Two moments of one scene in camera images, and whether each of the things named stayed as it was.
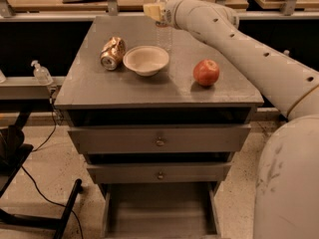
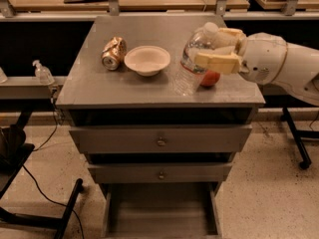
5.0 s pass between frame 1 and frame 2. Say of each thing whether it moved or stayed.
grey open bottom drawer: stayed
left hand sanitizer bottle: stayed
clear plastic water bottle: moved
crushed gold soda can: stayed
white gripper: moved
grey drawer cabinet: stayed
